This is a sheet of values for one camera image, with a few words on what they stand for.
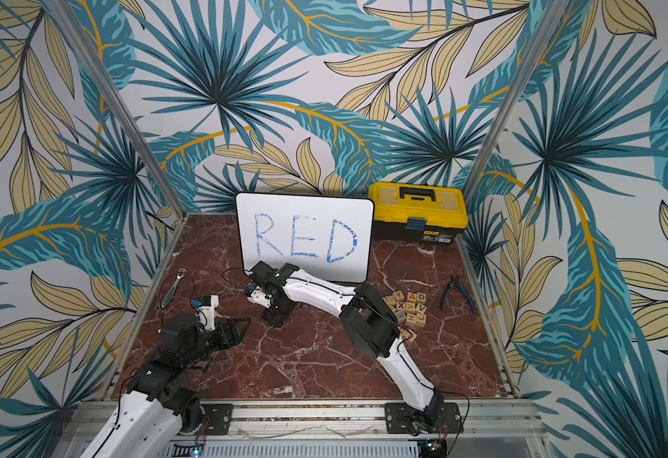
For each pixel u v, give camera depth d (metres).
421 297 0.95
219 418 0.74
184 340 0.60
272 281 0.66
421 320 0.90
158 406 0.54
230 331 0.70
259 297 0.82
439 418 0.64
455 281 1.01
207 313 0.71
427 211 1.03
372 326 0.54
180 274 1.00
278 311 0.78
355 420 0.75
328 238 0.88
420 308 0.92
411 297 0.95
